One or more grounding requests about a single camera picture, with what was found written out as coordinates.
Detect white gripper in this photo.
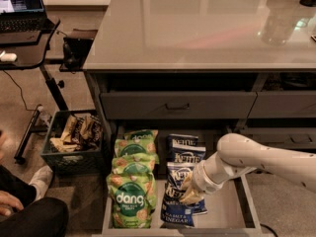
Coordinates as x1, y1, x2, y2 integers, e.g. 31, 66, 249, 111
180, 163, 214, 204

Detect blue kettle chip bag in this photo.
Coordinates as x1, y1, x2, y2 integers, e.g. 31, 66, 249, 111
160, 162, 207, 227
169, 145, 206, 163
167, 133, 198, 147

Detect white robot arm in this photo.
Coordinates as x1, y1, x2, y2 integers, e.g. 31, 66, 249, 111
180, 133, 316, 204

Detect open grey middle drawer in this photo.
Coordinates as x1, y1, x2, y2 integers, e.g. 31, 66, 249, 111
94, 128, 274, 237

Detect front green Dang chip bag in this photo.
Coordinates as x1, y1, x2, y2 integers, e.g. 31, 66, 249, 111
107, 173, 157, 229

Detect green dang chip bag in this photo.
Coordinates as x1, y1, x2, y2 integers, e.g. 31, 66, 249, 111
115, 139, 156, 157
112, 153, 156, 174
107, 173, 157, 229
123, 129, 158, 139

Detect back green Dang chip bag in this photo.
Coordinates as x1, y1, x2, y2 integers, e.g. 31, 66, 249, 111
123, 129, 158, 139

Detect grey right top drawer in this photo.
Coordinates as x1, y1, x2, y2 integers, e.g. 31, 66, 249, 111
249, 91, 316, 119

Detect grey counter cabinet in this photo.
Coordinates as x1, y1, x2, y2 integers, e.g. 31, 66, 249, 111
82, 0, 316, 175

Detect person's hand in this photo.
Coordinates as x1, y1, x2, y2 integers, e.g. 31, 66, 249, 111
0, 191, 24, 216

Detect grey right lower drawers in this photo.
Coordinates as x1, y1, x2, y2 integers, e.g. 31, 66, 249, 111
239, 127, 316, 150

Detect brown snack bags in crate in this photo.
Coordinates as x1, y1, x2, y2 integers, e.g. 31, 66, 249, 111
49, 115, 102, 153

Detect dark plastic crate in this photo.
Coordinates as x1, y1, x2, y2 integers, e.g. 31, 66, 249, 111
40, 110, 105, 176

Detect person's leg in black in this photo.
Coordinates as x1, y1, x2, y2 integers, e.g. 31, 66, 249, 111
0, 166, 69, 237

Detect white sneaker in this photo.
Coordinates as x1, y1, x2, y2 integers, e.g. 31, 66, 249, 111
29, 165, 53, 200

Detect black rolling laptop desk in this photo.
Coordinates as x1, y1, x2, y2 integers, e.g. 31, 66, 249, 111
0, 16, 68, 165

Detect white computer mouse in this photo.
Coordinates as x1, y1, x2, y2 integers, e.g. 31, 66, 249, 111
0, 53, 17, 62

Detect open laptop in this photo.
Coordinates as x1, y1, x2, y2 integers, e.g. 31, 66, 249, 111
0, 0, 46, 33

